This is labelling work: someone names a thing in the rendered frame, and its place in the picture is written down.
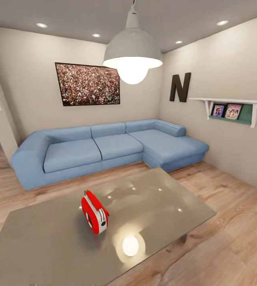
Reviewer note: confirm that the decorative sign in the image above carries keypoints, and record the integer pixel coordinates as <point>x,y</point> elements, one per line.
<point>176,85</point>

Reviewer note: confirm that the shelf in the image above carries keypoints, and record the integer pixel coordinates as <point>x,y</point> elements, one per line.
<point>248,113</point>

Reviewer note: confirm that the radio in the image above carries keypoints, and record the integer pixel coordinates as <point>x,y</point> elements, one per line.
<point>94,212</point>

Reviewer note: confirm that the picture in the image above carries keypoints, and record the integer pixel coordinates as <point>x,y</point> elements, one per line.
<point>233,111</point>
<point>218,110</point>
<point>88,85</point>

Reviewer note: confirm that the sofa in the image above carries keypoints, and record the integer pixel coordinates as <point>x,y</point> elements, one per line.
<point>53,156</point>

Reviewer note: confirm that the coffee table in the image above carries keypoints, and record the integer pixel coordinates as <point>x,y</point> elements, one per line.
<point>52,244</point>

